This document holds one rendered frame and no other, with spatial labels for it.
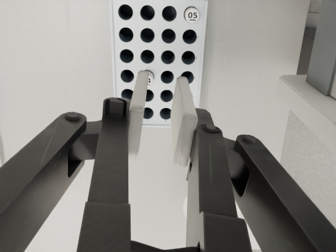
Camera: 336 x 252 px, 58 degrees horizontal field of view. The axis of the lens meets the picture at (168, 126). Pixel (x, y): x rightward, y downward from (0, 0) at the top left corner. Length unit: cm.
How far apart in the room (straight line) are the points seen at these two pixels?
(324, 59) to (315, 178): 126
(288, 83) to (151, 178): 21
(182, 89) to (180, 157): 5
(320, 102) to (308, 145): 115
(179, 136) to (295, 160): 125
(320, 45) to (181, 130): 14
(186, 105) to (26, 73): 23
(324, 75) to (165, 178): 23
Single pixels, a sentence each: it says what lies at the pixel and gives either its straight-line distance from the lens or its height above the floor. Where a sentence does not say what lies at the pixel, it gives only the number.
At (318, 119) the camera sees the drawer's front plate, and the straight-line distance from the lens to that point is 22.
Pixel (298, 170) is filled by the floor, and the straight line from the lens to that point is 143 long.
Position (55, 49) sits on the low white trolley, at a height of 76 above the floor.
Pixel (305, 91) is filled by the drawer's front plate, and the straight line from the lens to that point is 25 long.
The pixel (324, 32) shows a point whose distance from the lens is 25.
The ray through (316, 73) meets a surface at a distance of 26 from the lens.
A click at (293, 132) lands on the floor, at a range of 132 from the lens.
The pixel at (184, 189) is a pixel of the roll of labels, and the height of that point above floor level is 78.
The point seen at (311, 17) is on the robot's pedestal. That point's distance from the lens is 118.
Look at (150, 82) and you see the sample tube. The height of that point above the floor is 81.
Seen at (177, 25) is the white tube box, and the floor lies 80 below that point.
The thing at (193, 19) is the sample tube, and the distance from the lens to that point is 27.
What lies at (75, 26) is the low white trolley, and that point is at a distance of 33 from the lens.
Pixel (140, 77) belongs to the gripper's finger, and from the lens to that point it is 20.
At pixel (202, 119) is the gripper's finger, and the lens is 17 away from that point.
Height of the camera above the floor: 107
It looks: 64 degrees down
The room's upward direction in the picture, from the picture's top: 178 degrees clockwise
